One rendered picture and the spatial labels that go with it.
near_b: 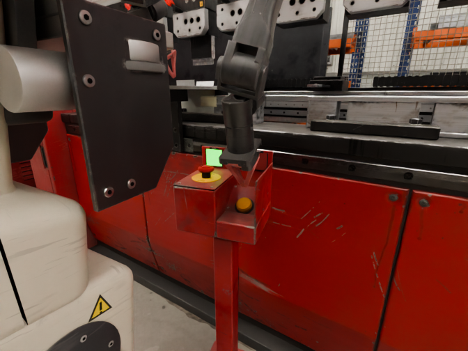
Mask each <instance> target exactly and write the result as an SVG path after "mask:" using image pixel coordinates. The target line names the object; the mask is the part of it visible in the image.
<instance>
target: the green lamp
mask: <svg viewBox="0 0 468 351"><path fill-rule="evenodd" d="M206 155H207V165H213V166H222V165H221V164H220V163H219V156H220V155H221V150H212V149H206Z"/></svg>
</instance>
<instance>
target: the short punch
mask: <svg viewBox="0 0 468 351"><path fill-rule="evenodd" d="M190 45H191V60H193V65H212V64H214V59H215V37H214V36H202V37H197V38H190Z"/></svg>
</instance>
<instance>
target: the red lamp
mask: <svg viewBox="0 0 468 351"><path fill-rule="evenodd" d="M259 156H260V158H259V160H258V163H257V165H256V167H255V170H263V171H265V169H266V167H267V154H266V153H259Z"/></svg>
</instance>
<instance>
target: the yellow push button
mask: <svg viewBox="0 0 468 351"><path fill-rule="evenodd" d="M236 206H237V209H238V210H239V211H240V212H248V211H250V209H251V208H252V202H251V200H250V199H249V198H247V197H243V198H240V199H239V200H238V201H237V203H236Z"/></svg>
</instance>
